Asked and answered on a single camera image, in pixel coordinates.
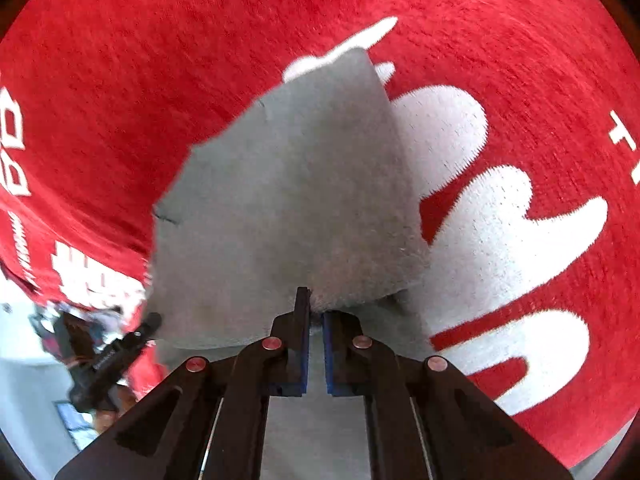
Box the red printed blanket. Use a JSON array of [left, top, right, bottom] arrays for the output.
[[0, 0, 640, 472]]

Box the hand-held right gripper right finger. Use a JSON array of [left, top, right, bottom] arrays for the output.
[[323, 311, 574, 480]]

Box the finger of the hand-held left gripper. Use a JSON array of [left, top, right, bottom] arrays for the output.
[[120, 312, 163, 356]]

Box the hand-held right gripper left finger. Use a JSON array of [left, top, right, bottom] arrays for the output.
[[55, 287, 312, 480]]

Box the grey towel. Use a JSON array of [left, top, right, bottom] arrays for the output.
[[150, 47, 437, 480]]

